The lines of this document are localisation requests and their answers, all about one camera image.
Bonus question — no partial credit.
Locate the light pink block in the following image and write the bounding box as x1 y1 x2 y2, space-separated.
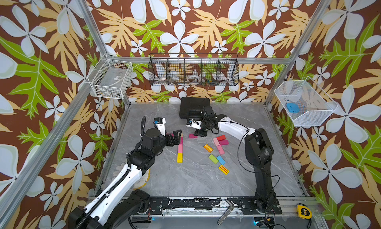
212 138 220 146
178 145 183 154

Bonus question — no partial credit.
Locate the orange block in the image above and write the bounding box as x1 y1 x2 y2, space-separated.
204 144 213 153

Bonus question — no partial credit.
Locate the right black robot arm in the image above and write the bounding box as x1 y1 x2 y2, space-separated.
186 106 282 214

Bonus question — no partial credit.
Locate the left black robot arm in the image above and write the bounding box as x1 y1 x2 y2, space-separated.
68 128 182 229

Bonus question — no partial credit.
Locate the black plastic tool case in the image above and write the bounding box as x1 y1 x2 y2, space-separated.
179 97 210 119

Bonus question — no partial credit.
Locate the pink block lower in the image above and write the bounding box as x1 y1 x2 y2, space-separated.
217 145 225 155

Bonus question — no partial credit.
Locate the white work glove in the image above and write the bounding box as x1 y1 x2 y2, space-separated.
115 162 151 190

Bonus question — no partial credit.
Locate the green block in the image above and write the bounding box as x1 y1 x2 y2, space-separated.
208 154 219 164

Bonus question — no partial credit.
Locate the blue block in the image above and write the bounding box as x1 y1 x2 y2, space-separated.
216 156 226 165

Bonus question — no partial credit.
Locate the yellow red striped block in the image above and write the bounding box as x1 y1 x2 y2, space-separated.
219 165 229 175

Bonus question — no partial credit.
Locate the blue object in basket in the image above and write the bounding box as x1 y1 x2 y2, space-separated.
286 103 300 114

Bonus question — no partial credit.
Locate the white mesh basket right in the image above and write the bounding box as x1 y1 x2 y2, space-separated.
274 77 338 127

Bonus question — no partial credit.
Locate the yellow tape measure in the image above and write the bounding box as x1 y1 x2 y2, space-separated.
297 203 312 220

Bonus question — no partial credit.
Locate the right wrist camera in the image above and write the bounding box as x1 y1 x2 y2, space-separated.
186 118 202 130

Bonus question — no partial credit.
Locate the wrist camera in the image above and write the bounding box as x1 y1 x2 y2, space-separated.
186 118 202 130
153 117 166 136

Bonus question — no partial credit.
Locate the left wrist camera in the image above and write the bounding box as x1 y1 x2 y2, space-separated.
153 117 166 136

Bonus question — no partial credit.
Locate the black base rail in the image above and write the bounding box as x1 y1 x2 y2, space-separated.
138 196 282 215

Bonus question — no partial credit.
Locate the black wire basket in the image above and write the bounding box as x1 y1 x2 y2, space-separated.
148 52 240 86

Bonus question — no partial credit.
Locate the white wire basket left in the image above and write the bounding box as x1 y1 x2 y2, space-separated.
88 54 134 100

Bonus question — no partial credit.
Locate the grey metal bracket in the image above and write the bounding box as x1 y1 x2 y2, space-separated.
217 199 235 226

